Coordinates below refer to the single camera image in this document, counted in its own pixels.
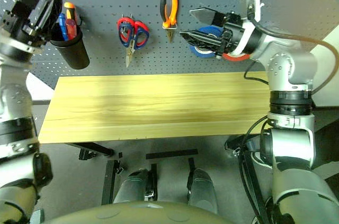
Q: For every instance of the black plastic cup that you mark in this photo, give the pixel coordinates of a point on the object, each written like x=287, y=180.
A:
x=75, y=54

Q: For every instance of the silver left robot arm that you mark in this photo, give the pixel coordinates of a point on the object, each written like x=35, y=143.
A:
x=16, y=139

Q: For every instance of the silver left robot leg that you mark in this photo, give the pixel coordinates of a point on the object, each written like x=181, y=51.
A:
x=132, y=187

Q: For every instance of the black table frame bar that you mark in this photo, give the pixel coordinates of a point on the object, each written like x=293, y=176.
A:
x=95, y=148

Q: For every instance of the black floor tape strip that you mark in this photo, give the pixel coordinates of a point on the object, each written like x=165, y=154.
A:
x=172, y=154

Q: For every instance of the red tape roll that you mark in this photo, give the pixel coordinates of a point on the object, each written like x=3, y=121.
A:
x=235, y=58

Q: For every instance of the black table leg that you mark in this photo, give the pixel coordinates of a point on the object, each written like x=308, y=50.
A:
x=108, y=181

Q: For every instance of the blue and black scissors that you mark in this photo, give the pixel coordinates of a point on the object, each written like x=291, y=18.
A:
x=140, y=46

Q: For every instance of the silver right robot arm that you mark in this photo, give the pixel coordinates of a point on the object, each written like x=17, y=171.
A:
x=288, y=65

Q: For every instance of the silver robot leg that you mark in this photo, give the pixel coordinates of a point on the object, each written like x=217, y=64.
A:
x=204, y=192
x=132, y=187

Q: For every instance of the black table frame bracket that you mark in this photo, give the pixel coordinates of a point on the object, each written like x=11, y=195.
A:
x=251, y=176

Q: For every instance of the blue tape roll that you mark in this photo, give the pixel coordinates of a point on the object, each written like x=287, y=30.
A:
x=206, y=30

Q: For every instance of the silver scissors hook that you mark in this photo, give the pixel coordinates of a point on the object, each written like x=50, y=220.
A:
x=130, y=17

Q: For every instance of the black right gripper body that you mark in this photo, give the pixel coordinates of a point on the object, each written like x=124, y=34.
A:
x=233, y=33

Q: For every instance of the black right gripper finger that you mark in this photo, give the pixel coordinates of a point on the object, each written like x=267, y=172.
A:
x=201, y=39
x=205, y=16

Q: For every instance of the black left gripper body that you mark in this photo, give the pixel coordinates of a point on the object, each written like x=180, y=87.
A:
x=23, y=25

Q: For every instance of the silver right robot leg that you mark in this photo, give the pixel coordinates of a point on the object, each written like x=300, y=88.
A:
x=204, y=192

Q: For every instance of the red and orange screwdriver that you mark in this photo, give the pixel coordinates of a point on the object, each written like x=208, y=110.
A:
x=71, y=24

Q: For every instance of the black cup bracket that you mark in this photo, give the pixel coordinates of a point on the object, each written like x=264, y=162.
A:
x=79, y=21

